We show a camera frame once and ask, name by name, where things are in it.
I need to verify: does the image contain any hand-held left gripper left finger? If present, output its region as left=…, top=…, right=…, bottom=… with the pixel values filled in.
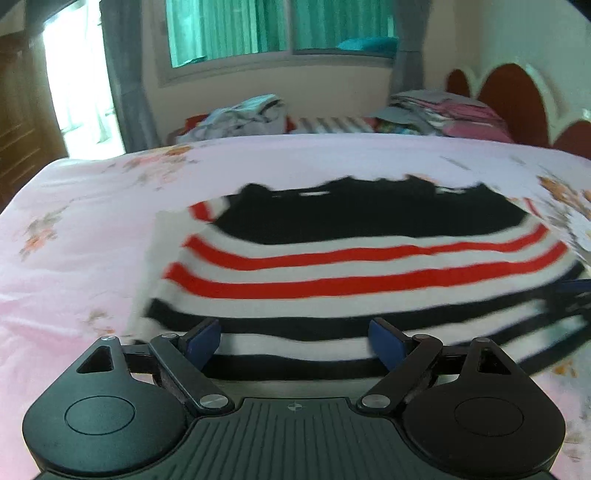
left=75, top=318, right=234, bottom=412

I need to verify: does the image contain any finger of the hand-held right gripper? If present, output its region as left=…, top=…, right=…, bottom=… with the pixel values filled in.
left=546, top=277, right=591, bottom=319

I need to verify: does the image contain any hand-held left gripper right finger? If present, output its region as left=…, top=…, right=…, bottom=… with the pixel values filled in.
left=357, top=316, right=514, bottom=411

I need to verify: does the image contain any striped knit sweater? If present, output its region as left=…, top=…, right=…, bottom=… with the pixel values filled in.
left=127, top=174, right=591, bottom=383

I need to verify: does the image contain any stack of folded pink clothes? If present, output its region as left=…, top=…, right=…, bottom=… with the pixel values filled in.
left=373, top=89, right=517, bottom=145

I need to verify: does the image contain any pile of crumpled grey clothes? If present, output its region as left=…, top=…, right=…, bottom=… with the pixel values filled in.
left=177, top=94, right=291, bottom=145

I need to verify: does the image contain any bed with pink floral sheet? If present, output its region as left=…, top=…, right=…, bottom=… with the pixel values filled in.
left=0, top=131, right=591, bottom=480

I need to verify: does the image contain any red and white headboard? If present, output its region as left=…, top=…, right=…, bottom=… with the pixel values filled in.
left=444, top=61, right=591, bottom=161

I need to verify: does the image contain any striped grey cloth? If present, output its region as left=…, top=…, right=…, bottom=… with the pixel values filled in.
left=294, top=115, right=376, bottom=136

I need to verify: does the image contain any grey curtain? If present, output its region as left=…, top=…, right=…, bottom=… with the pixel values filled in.
left=100, top=0, right=162, bottom=153
left=392, top=0, right=429, bottom=95

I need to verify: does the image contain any brown wooden door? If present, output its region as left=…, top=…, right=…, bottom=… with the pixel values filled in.
left=0, top=31, right=68, bottom=206

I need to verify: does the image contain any teal cushion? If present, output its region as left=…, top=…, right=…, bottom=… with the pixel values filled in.
left=336, top=38, right=399, bottom=59

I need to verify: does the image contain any sliding glass window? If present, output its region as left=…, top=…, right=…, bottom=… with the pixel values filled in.
left=154, top=0, right=400, bottom=88

